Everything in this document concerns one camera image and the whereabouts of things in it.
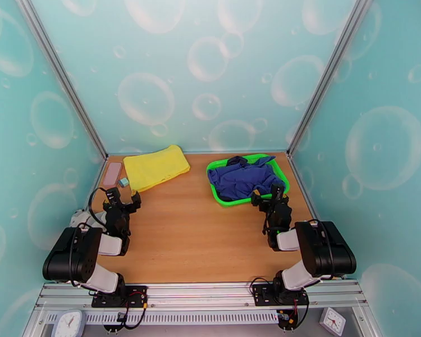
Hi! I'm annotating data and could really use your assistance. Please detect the blue trousers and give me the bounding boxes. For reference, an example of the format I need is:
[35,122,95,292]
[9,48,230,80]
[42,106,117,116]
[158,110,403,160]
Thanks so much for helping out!
[207,156,287,202]

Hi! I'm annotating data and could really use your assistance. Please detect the green plastic basket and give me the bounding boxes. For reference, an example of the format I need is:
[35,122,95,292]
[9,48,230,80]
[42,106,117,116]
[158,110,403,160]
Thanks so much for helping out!
[206,153,291,208]

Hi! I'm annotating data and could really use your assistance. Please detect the dark navy trousers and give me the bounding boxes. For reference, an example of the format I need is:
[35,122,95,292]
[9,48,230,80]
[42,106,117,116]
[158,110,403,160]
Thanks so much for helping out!
[226,156,249,169]

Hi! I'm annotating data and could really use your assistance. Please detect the grey table edge strip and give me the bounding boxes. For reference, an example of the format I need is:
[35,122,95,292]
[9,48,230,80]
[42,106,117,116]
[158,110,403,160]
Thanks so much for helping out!
[288,157,319,222]

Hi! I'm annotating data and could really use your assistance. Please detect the pink flat case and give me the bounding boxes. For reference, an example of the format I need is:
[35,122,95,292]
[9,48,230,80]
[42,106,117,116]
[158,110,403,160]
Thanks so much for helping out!
[102,162,123,188]

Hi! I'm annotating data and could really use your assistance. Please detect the yellow folded cloth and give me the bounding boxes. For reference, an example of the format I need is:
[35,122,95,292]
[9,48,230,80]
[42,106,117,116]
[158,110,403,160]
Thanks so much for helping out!
[122,144,191,194]

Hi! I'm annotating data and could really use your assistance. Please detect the grey plush toy dog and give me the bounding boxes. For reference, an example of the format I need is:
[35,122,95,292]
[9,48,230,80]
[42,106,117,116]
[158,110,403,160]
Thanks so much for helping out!
[71,208,108,230]

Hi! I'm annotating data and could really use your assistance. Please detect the white rounded clock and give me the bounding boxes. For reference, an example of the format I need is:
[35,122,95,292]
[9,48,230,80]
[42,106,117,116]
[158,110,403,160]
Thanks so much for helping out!
[51,309,86,337]

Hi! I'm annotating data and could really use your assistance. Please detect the white square clock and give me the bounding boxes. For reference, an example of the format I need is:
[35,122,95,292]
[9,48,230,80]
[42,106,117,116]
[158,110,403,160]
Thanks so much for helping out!
[318,307,346,337]

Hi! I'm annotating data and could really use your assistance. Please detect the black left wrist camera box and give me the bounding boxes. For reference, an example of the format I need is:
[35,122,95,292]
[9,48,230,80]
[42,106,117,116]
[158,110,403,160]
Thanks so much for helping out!
[105,187,122,207]

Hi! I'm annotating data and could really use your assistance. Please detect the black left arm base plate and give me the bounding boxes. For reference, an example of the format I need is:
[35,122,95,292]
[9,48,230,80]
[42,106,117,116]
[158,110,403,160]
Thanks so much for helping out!
[91,285,149,309]

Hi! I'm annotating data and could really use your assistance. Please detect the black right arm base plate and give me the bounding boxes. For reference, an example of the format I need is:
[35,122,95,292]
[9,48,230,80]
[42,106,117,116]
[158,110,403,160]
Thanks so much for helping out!
[251,283,309,307]

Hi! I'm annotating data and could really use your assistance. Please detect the red black power wires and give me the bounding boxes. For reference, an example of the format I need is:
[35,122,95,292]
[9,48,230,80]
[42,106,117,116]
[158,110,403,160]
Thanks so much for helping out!
[117,292,149,330]
[276,299,309,330]

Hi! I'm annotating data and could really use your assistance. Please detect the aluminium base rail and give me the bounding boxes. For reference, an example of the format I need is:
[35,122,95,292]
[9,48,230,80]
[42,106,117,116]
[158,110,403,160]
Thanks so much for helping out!
[35,280,369,309]

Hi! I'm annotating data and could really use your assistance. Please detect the white slotted cable duct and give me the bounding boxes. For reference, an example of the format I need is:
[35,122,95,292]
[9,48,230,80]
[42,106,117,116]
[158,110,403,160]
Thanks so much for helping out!
[43,310,281,326]

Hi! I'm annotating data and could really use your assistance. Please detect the aluminium frame post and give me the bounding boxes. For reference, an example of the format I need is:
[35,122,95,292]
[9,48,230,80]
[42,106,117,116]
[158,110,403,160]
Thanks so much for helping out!
[13,0,108,160]
[287,0,374,158]

